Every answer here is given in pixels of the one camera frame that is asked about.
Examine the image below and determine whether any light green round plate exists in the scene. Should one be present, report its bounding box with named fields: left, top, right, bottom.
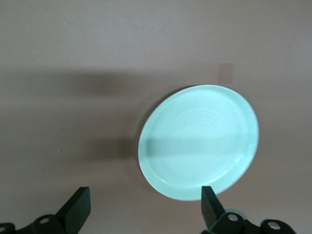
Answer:
left=137, top=84, right=260, bottom=202

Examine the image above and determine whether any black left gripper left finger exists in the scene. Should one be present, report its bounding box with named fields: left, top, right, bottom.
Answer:
left=0, top=186, right=92, bottom=234

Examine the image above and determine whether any small brown tape patch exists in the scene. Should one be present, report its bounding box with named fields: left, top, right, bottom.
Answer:
left=217, top=62, right=234, bottom=85

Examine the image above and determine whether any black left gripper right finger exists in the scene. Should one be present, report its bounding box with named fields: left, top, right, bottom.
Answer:
left=201, top=185, right=296, bottom=234

